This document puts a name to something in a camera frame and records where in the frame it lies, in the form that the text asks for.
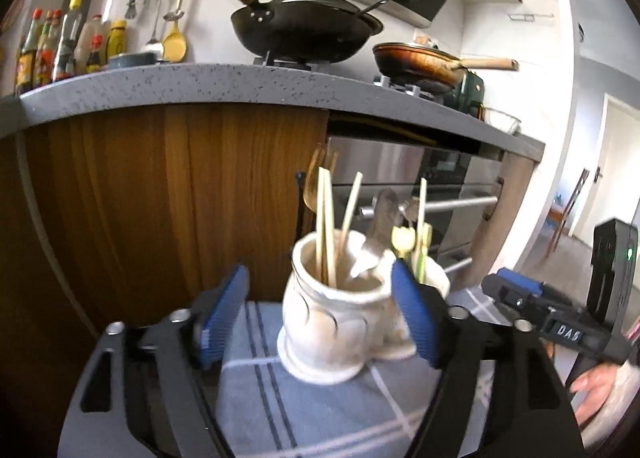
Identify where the tall yellow-capped bottle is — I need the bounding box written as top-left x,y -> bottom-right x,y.
52,0 -> 83,81

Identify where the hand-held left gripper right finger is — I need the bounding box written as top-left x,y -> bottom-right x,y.
392,260 -> 586,458

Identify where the narrow wooden cabinet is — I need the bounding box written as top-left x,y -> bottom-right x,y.
470,153 -> 536,279

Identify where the black wok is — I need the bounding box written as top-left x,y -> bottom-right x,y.
182,0 -> 386,64

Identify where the white interior door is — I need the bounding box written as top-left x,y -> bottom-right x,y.
570,93 -> 640,244

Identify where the stainless steel built-in oven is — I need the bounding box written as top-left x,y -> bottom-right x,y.
325,135 -> 506,274

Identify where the yellow bottle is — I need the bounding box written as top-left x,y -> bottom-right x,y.
107,20 -> 128,64

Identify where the blue-grey striped dish towel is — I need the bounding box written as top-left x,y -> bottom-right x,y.
215,288 -> 506,458

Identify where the silver metal spoon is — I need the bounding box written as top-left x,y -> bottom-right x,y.
370,188 -> 401,249

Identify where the frying pan with wooden handle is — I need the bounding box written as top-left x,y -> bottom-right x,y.
372,42 -> 521,89

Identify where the wooden cabinet door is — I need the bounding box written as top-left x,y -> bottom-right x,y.
25,103 -> 328,329

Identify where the person's right hand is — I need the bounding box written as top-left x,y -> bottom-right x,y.
570,365 -> 620,426

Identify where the black cabinet handle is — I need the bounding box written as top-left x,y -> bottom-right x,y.
295,170 -> 307,244

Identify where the dark narrow cabinet handle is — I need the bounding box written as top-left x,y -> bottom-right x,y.
482,178 -> 506,221

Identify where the silver oven handle bar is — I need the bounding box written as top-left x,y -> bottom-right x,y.
360,195 -> 498,219

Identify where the wooden chair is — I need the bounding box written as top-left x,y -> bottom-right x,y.
545,168 -> 591,259

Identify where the pale yellow plastic fork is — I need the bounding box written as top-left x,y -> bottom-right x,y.
392,225 -> 416,259

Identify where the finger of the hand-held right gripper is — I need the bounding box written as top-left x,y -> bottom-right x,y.
482,274 -> 531,311
500,268 -> 546,296

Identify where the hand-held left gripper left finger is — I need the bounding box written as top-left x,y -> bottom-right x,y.
57,265 -> 251,458

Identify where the metal hanging ladle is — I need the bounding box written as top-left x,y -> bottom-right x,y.
145,0 -> 169,54

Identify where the clear glass bowl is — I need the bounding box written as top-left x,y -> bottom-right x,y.
480,105 -> 523,135

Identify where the grey speckled countertop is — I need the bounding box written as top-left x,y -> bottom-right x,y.
0,63 -> 546,161

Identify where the white ceramic utensil holder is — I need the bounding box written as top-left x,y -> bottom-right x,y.
277,230 -> 451,386

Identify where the white soup spoon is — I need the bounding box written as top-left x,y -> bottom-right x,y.
350,238 -> 388,281

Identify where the pale green plastic utensil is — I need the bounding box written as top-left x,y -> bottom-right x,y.
412,223 -> 433,284

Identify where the dark green pot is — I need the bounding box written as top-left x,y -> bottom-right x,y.
442,70 -> 486,116

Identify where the wooden fork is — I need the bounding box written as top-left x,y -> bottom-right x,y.
302,143 -> 341,239

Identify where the blue-grey pot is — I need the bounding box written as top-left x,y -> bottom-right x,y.
107,52 -> 158,70

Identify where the gas stove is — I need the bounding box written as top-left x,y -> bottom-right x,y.
252,50 -> 446,101

